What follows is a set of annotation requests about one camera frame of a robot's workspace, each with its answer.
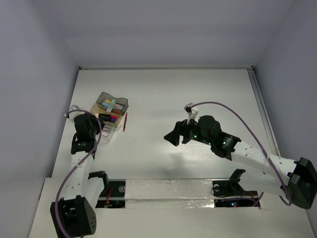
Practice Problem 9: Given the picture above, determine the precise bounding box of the clear plastic container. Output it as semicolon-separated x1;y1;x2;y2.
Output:
99;123;116;143

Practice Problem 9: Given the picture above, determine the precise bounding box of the light blue marker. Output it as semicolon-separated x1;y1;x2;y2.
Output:
102;100;113;109

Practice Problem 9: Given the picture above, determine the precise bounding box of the grey translucent container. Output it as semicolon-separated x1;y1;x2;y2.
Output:
96;92;129;116

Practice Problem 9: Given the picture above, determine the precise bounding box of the pink black highlighter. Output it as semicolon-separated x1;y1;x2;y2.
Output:
98;114;117;119

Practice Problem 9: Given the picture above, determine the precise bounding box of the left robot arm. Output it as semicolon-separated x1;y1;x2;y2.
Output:
50;109;109;238

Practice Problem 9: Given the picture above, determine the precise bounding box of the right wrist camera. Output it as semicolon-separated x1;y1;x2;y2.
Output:
184;103;199;124

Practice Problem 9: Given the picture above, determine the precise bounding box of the red gel pen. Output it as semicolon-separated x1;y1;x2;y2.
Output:
123;112;128;132

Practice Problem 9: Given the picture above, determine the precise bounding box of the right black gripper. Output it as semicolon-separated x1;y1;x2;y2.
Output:
163;115;213;146

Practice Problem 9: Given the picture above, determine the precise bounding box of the light green marker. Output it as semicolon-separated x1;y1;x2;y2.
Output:
106;99;116;113

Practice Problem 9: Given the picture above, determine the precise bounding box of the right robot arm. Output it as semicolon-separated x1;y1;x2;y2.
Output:
164;116;317;209

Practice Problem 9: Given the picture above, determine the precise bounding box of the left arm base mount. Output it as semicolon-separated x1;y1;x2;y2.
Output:
88;171;126;209

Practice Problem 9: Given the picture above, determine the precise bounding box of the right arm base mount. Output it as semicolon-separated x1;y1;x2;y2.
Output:
211;169;261;208

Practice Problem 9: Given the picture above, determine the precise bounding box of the orange translucent container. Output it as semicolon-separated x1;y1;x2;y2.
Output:
90;103;122;128

